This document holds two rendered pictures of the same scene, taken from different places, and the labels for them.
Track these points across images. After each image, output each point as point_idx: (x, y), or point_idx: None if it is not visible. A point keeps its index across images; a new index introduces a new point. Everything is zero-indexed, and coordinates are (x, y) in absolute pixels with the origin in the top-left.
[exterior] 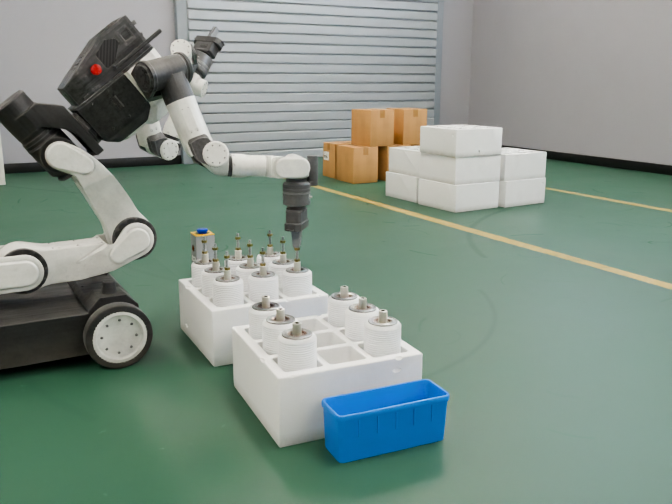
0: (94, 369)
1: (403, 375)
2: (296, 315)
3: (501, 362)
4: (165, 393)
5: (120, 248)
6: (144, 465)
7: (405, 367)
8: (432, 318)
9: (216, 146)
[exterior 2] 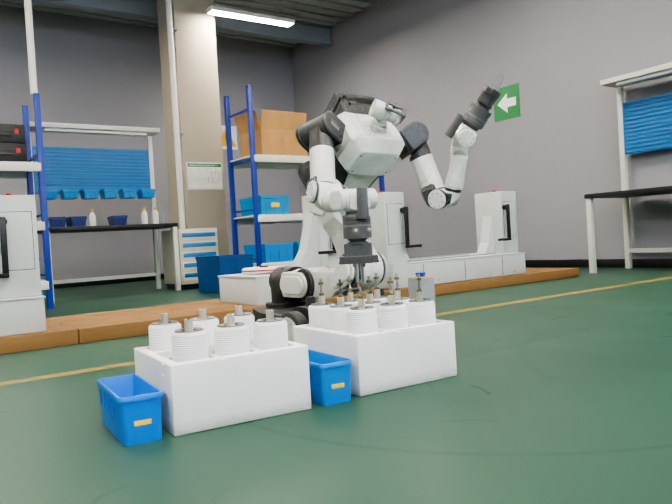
0: None
1: (165, 382)
2: (336, 350)
3: (337, 462)
4: None
5: (333, 275)
6: None
7: (165, 374)
8: (500, 423)
9: (310, 184)
